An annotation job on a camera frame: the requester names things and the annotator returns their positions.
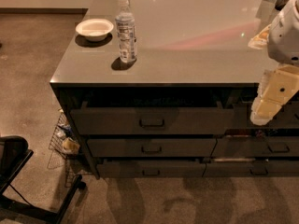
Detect grey drawer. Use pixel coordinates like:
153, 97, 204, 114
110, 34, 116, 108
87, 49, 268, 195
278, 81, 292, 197
212, 136, 299, 158
234, 101, 299, 129
204, 160, 299, 177
96, 159, 206, 178
87, 138, 216, 157
70, 107, 234, 135

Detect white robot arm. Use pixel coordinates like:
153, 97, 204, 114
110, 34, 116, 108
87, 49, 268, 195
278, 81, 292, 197
249, 0, 299, 125

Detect grey drawer cabinet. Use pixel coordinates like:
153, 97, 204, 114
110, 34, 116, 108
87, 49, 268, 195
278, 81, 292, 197
50, 0, 299, 177

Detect snack bag on counter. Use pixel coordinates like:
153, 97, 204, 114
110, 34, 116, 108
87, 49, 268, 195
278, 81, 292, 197
248, 25, 271, 49

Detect clear plastic water bottle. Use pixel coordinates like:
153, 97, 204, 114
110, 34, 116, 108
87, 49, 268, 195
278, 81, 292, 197
115, 0, 137, 63

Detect white bowl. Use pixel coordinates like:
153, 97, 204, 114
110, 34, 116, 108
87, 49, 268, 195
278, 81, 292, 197
76, 19, 114, 42

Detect wire basket with items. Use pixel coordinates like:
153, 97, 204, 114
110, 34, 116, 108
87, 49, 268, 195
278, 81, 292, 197
47, 109, 79, 188

